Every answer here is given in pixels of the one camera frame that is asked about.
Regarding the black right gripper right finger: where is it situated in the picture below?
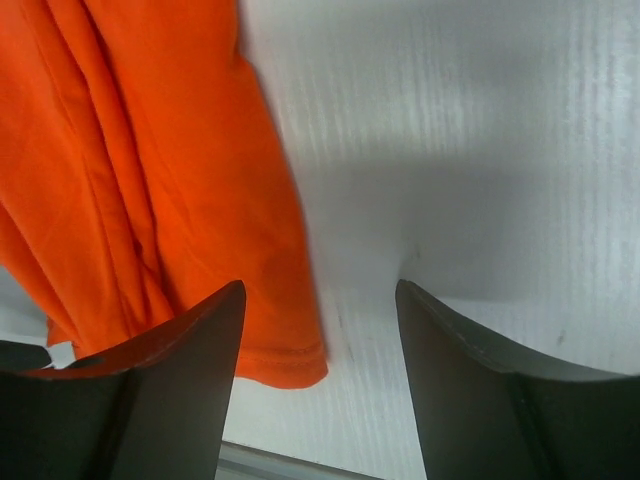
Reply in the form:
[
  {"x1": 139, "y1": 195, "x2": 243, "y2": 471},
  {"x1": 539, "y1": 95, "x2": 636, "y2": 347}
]
[{"x1": 395, "y1": 280, "x2": 639, "y2": 479}]

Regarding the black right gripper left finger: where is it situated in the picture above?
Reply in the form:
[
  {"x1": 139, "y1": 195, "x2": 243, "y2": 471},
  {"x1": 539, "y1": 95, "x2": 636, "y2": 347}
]
[{"x1": 1, "y1": 281, "x2": 246, "y2": 479}]

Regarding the orange t shirt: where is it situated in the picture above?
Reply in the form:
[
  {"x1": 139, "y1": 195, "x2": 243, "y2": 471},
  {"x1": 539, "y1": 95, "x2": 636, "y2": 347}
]
[{"x1": 1, "y1": 1, "x2": 328, "y2": 389}]

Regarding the aluminium mounting rail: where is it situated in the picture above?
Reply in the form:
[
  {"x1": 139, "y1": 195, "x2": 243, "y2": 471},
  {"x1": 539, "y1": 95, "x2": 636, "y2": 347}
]
[{"x1": 215, "y1": 442, "x2": 373, "y2": 480}]

